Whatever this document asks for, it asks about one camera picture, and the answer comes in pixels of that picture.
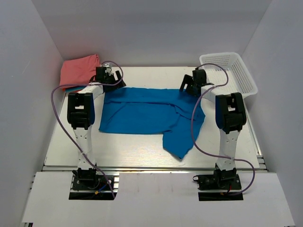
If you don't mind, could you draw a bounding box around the white plastic basket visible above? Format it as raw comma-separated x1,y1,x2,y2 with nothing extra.
199,52,258,98

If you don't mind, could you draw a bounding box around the aluminium table edge rail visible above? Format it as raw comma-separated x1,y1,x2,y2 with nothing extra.
42,165,268,174

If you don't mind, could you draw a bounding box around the pink folded t-shirt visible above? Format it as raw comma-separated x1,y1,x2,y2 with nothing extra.
60,54,100,85

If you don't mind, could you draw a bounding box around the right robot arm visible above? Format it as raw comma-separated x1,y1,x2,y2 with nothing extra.
179,70,247,171

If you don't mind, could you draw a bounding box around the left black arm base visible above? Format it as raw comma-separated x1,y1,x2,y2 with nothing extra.
69,168,118,201

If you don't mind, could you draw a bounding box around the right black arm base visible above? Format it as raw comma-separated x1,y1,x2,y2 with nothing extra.
193,166,243,201

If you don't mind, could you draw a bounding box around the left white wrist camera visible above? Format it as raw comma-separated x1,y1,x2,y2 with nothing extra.
100,62,113,77

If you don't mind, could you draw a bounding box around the blue t-shirt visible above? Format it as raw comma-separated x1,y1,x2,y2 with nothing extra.
99,87,205,159

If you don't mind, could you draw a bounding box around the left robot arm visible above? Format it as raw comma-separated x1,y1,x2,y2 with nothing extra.
67,61,126,170

